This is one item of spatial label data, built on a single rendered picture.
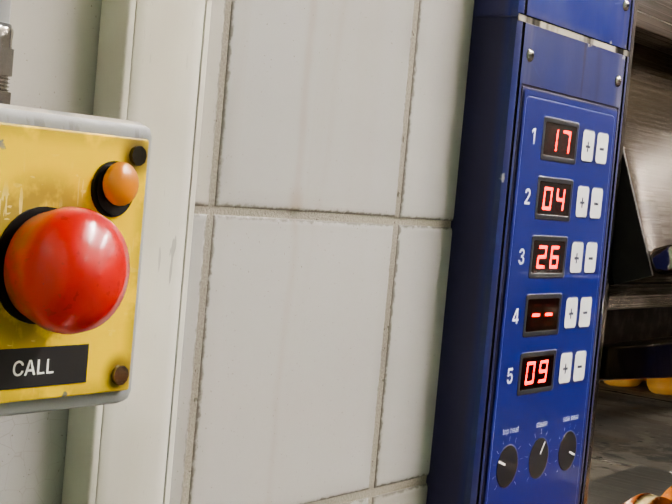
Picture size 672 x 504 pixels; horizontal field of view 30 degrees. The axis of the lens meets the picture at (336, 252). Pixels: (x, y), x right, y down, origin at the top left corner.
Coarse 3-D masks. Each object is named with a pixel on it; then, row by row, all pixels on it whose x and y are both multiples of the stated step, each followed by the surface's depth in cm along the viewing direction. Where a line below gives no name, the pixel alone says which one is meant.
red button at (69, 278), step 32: (32, 224) 38; (64, 224) 38; (96, 224) 39; (32, 256) 38; (64, 256) 38; (96, 256) 38; (128, 256) 40; (32, 288) 38; (64, 288) 38; (96, 288) 39; (32, 320) 39; (64, 320) 38; (96, 320) 39
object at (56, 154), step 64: (0, 128) 38; (64, 128) 41; (128, 128) 43; (0, 192) 39; (64, 192) 41; (0, 256) 39; (0, 320) 39; (128, 320) 44; (0, 384) 39; (64, 384) 42; (128, 384) 44
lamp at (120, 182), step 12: (108, 168) 42; (120, 168) 42; (132, 168) 42; (108, 180) 41; (120, 180) 42; (132, 180) 42; (108, 192) 42; (120, 192) 42; (132, 192) 42; (120, 204) 42
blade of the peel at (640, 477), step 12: (636, 468) 153; (648, 468) 154; (600, 480) 145; (612, 480) 145; (624, 480) 146; (636, 480) 146; (648, 480) 147; (660, 480) 148; (588, 492) 138; (600, 492) 138; (612, 492) 139; (624, 492) 140; (636, 492) 140; (648, 492) 141; (660, 492) 141
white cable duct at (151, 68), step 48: (144, 0) 50; (192, 0) 52; (144, 48) 50; (192, 48) 53; (96, 96) 50; (144, 96) 51; (192, 96) 53; (192, 144) 53; (192, 192) 53; (144, 240) 51; (144, 288) 52; (144, 336) 52; (144, 384) 52; (96, 432) 50; (144, 432) 53; (96, 480) 51; (144, 480) 53
